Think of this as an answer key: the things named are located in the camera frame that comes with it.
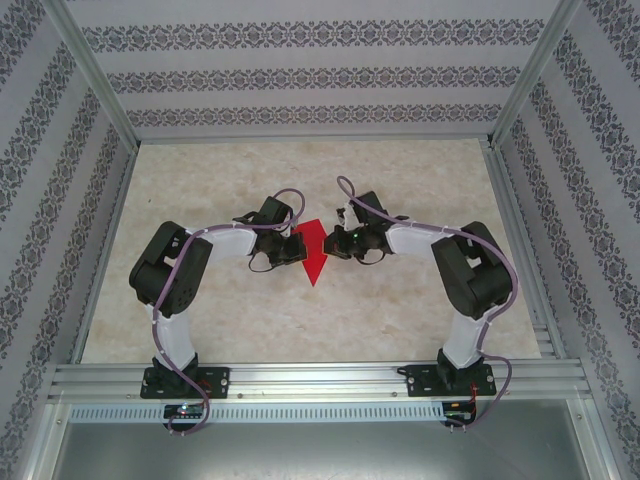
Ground red paper sheet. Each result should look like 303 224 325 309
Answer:
294 218 330 289

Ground grey metal sheet panel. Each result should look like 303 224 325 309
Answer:
52 422 591 480

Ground right gripper thin black cable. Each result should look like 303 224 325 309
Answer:
355 246 390 266

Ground gripper thin black cable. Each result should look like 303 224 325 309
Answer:
355 246 390 266
248 251 277 274

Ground left gripper thin black cable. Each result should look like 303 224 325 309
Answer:
248 251 277 274

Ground aluminium frame cross beam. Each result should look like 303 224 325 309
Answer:
134 132 494 146

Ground aluminium mounting rail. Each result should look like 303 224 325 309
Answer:
47 360 594 405

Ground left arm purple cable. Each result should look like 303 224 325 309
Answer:
151 188 307 440

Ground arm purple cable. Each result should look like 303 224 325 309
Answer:
337 174 520 434
151 188 307 440

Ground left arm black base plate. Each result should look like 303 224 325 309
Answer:
141 366 232 401

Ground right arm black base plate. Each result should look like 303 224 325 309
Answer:
407 363 496 399

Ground slotted grey cable duct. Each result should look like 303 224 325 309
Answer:
69 402 446 424

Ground right aluminium side rail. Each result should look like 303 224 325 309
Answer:
482 139 569 361

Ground aluminium side rail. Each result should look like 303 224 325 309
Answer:
482 139 569 361
69 142 141 364

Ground left aluminium side rail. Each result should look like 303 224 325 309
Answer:
69 142 141 364

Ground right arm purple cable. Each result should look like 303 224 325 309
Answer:
337 174 520 434

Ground right aluminium frame post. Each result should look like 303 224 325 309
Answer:
487 0 584 149

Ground aluminium frame post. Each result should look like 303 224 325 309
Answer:
487 0 584 149
39 0 142 154

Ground left aluminium frame post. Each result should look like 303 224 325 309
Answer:
39 0 142 154

